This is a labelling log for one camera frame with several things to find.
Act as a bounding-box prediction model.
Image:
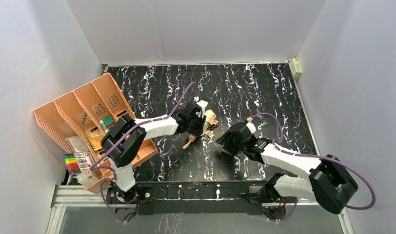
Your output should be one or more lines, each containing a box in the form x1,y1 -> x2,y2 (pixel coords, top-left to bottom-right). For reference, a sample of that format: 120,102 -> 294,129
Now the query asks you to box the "beige and black folding umbrella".
182,109 -> 219,150

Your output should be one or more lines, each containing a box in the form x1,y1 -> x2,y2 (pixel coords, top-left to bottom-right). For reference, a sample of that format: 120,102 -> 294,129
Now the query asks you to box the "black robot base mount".
105,181 -> 286,219

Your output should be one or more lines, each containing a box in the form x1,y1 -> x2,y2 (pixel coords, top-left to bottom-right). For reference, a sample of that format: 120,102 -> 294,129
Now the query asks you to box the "aluminium frame rail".
47,185 -> 354,234

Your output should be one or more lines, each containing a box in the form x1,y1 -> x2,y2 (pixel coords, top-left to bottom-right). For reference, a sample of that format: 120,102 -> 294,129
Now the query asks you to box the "small white red box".
77,170 -> 100,188

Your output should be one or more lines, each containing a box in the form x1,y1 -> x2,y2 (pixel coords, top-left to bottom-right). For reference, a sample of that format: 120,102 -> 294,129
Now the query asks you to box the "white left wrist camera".
194,96 -> 208,118

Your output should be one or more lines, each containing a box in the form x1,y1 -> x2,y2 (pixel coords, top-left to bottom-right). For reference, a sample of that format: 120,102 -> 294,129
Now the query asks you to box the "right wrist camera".
244,116 -> 256,134

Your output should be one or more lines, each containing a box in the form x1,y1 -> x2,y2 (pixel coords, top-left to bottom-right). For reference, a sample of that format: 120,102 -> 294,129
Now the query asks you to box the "yellow spiral notebook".
86,129 -> 105,151

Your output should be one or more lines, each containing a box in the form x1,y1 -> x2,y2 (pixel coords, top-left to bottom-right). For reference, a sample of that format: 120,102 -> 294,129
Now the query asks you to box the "coloured marker set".
63,152 -> 95,175

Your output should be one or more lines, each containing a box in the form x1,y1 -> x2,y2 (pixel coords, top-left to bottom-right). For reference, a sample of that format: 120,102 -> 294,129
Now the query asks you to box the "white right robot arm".
216,122 -> 358,214

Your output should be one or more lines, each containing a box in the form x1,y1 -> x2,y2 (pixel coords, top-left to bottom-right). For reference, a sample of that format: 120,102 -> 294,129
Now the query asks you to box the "green eraser block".
103,116 -> 115,128

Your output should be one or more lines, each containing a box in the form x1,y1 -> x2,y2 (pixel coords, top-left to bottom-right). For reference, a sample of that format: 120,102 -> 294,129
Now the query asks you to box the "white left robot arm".
97,101 -> 208,200

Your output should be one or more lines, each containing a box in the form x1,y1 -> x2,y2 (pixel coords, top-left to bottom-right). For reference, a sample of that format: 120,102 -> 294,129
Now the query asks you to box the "orange plastic desk organizer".
33,72 -> 159,195

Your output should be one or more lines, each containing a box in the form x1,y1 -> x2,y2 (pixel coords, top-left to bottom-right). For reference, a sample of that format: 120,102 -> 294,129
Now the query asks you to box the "glue stick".
99,120 -> 109,133

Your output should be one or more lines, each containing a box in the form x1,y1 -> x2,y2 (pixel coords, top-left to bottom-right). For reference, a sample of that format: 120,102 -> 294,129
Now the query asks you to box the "white green box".
288,58 -> 302,80

